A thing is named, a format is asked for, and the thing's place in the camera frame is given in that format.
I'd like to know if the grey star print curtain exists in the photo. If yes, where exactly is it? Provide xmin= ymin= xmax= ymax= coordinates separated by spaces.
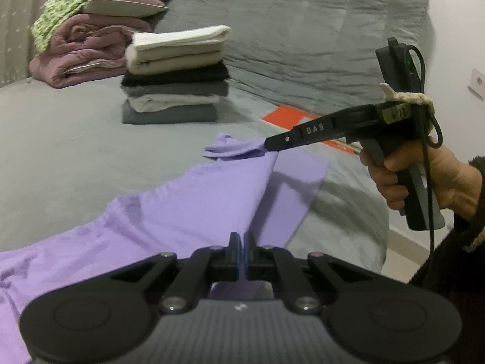
xmin=0 ymin=0 xmax=89 ymax=89

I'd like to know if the person's right forearm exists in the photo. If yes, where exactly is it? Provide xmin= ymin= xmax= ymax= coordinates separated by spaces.
xmin=407 ymin=155 xmax=485 ymax=364

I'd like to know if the pink pillow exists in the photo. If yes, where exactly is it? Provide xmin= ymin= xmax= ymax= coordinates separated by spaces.
xmin=85 ymin=0 xmax=170 ymax=19

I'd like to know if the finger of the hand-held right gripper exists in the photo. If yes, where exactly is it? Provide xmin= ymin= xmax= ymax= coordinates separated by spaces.
xmin=263 ymin=125 xmax=303 ymax=152

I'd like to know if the folded pink quilt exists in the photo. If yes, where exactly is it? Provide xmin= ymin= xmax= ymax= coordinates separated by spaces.
xmin=29 ymin=12 xmax=153 ymax=89

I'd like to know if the orange book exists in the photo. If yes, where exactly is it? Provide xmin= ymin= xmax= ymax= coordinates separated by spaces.
xmin=262 ymin=106 xmax=357 ymax=157

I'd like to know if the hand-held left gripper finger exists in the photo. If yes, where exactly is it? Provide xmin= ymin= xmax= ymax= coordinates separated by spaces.
xmin=243 ymin=231 xmax=374 ymax=315
xmin=109 ymin=231 xmax=244 ymax=315

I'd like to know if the white wall socket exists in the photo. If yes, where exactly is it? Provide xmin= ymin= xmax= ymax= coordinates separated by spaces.
xmin=468 ymin=67 xmax=485 ymax=102

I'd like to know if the purple shirt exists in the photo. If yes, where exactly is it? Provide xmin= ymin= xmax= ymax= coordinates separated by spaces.
xmin=0 ymin=133 xmax=330 ymax=364

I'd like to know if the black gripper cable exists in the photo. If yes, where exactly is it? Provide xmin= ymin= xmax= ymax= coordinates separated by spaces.
xmin=405 ymin=45 xmax=445 ymax=256

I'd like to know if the green floral cloth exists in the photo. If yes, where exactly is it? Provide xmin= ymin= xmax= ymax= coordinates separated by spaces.
xmin=30 ymin=0 xmax=134 ymax=54

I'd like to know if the stack of folded clothes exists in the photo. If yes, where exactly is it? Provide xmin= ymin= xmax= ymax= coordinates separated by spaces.
xmin=121 ymin=25 xmax=232 ymax=125

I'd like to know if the grey quilt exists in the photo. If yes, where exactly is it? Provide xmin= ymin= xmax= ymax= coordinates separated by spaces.
xmin=153 ymin=0 xmax=433 ymax=122

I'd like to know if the person's right hand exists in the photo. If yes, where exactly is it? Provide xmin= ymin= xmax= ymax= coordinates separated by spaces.
xmin=359 ymin=145 xmax=483 ymax=220

